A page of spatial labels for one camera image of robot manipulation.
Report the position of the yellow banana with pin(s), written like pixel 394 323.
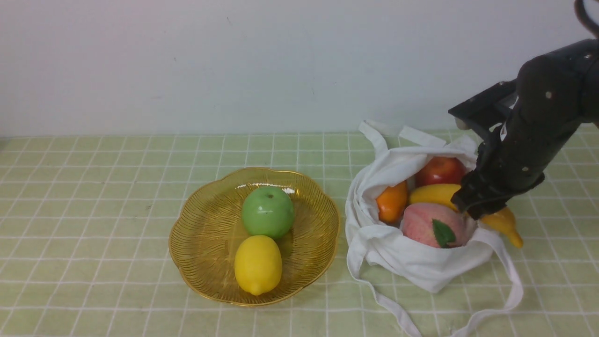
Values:
pixel 504 221

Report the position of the green checkered tablecloth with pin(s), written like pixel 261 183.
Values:
pixel 85 224

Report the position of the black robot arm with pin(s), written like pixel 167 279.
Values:
pixel 587 50

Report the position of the red apple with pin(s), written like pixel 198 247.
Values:
pixel 441 170

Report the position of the yellow lemon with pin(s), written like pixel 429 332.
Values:
pixel 258 265

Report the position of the white cloth tote bag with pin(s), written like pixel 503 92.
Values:
pixel 429 268

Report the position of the amber ribbed glass bowl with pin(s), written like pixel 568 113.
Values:
pixel 209 230

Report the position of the pink peach with leaf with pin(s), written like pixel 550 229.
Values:
pixel 436 226

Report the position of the green apple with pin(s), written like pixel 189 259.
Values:
pixel 269 211

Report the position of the orange fruit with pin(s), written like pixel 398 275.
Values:
pixel 392 202

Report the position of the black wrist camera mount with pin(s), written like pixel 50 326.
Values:
pixel 487 109

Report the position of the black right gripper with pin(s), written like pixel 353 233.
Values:
pixel 545 115

